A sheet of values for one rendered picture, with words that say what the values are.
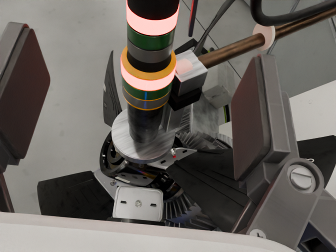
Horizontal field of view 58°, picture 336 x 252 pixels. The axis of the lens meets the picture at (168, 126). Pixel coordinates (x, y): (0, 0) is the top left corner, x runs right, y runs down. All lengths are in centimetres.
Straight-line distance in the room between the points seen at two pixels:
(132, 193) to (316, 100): 43
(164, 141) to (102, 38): 225
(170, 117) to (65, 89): 196
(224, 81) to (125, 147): 52
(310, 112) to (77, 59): 195
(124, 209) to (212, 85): 39
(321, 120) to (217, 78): 27
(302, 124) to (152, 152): 44
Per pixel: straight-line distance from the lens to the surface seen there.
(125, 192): 60
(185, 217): 65
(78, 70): 234
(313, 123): 69
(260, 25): 33
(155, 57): 22
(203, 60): 29
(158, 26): 20
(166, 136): 33
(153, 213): 59
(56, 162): 197
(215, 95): 81
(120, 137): 33
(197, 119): 75
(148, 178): 58
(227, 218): 39
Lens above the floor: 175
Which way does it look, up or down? 59 degrees down
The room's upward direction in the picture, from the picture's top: 12 degrees clockwise
